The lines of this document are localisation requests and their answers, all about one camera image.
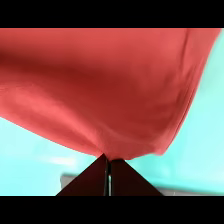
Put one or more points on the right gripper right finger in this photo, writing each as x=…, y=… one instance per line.
x=130, y=181

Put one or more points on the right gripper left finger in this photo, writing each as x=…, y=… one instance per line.
x=91, y=181

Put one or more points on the red T-shirt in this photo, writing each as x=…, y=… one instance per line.
x=100, y=86

